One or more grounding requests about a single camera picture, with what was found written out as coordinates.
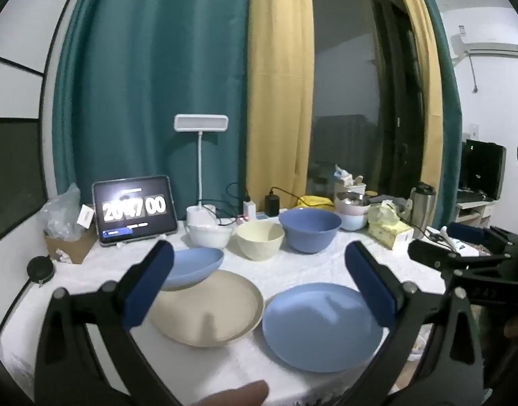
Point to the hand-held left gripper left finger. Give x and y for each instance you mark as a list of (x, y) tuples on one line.
[(146, 285)]

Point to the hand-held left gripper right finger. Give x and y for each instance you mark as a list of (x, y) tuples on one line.
[(371, 287)]

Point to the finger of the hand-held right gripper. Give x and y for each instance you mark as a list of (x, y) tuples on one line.
[(470, 232), (430, 253)]

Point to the shallow blue bowl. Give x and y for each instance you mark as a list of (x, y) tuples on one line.
[(193, 266)]

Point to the blue plate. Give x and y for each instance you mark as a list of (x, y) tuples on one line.
[(322, 334)]

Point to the beige plate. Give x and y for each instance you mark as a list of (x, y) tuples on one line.
[(216, 304)]

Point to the white bowl with red pattern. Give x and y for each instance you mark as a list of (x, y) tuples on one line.
[(210, 237)]

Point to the large deep blue bowl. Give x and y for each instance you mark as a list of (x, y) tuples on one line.
[(310, 232)]

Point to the cream bowl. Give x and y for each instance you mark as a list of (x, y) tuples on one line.
[(260, 243)]

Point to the person's left hand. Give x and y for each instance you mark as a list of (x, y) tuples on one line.
[(237, 394)]

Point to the white cabinet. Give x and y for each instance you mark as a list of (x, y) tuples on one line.
[(474, 213)]

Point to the white plastic object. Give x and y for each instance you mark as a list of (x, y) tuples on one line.
[(445, 233)]

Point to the steel thermos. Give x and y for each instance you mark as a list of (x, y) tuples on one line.
[(422, 209)]

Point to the yellow tissue box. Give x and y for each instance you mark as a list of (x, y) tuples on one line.
[(390, 232)]

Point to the black monitor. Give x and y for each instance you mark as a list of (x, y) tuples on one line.
[(483, 169)]

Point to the tablet with clock display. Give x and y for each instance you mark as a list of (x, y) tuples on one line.
[(134, 209)]

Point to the pink bowl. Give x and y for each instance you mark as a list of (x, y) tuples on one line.
[(352, 208)]

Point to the cardboard box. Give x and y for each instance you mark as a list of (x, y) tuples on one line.
[(72, 249)]

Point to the white tag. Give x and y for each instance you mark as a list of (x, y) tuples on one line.
[(86, 216)]

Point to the metal bowl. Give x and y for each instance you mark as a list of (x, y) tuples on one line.
[(352, 196)]

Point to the yellow package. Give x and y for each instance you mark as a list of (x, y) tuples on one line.
[(314, 201)]

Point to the black round object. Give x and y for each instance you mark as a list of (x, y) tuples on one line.
[(40, 269)]

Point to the white container with items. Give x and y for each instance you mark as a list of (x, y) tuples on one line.
[(347, 179)]

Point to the clear plastic bag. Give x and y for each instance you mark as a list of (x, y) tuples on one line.
[(60, 211)]

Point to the teal curtain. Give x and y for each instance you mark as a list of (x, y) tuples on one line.
[(450, 114), (149, 72)]

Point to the white tablecloth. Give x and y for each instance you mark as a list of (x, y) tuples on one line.
[(242, 363)]

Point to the white power strip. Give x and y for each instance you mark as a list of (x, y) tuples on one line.
[(252, 219)]

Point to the white charger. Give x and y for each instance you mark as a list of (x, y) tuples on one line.
[(249, 210)]

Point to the black charger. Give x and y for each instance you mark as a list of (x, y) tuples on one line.
[(272, 205)]

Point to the yellow curtain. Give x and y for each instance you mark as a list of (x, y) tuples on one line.
[(423, 93), (280, 93)]

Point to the white desk lamp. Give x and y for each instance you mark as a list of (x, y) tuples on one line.
[(201, 122)]

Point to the white air conditioner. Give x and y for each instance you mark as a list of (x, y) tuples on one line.
[(487, 48)]

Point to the dark window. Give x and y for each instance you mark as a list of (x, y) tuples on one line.
[(352, 72)]

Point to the white wall socket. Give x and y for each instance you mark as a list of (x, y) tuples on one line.
[(472, 132)]

